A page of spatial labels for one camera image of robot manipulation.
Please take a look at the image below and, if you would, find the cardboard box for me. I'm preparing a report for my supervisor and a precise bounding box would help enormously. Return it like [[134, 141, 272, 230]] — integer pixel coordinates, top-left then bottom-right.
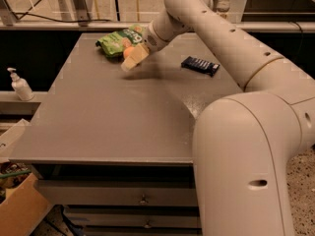
[[0, 119, 53, 236]]

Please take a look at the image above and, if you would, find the metal railing frame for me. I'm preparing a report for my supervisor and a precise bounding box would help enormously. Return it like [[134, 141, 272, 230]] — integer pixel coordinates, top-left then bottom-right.
[[1, 0, 314, 25]]

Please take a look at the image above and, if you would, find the orange fruit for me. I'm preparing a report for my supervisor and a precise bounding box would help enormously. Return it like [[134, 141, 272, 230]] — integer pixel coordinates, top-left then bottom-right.
[[123, 46, 135, 59]]

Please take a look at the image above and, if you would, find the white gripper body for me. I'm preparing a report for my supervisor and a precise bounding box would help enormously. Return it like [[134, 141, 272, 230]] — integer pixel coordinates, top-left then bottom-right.
[[143, 22, 168, 52]]

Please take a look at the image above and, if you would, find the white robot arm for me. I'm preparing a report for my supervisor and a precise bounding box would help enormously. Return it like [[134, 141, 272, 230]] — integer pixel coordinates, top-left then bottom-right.
[[122, 0, 315, 236]]

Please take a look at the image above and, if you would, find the black cable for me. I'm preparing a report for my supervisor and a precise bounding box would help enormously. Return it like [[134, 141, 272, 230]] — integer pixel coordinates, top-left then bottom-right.
[[13, 12, 112, 24]]

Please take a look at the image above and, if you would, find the white pump dispenser bottle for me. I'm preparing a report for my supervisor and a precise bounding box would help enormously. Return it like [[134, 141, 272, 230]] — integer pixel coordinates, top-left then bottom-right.
[[7, 68, 34, 101]]

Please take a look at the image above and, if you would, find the green rice chip bag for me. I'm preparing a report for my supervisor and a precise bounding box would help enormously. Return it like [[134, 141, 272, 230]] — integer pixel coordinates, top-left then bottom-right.
[[95, 25, 145, 58]]

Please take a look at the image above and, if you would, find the grey drawer cabinet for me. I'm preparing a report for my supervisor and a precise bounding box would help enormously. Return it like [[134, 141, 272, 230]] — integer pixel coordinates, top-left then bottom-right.
[[10, 33, 240, 236]]

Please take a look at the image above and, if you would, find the dark blue snack bar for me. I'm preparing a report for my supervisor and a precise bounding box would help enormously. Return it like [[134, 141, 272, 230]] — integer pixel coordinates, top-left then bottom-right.
[[181, 56, 220, 77]]

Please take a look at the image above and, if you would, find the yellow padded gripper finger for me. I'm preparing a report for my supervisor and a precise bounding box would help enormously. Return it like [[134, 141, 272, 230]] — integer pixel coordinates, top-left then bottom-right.
[[121, 43, 150, 72]]

